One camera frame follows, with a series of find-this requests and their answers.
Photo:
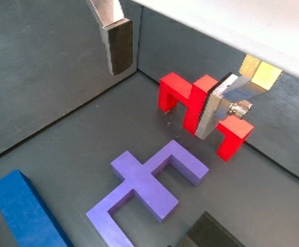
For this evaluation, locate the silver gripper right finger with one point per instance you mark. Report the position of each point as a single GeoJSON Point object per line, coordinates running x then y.
{"type": "Point", "coordinates": [227, 99]}

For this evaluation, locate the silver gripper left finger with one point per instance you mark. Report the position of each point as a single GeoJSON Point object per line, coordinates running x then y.
{"type": "Point", "coordinates": [116, 33]}

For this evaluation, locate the blue bar block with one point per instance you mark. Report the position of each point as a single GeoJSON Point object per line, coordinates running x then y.
{"type": "Point", "coordinates": [29, 220]}

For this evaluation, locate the red puzzle block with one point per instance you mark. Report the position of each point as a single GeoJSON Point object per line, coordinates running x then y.
{"type": "Point", "coordinates": [191, 94]}

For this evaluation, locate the purple puzzle block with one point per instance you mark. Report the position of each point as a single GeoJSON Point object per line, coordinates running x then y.
{"type": "Point", "coordinates": [139, 183]}

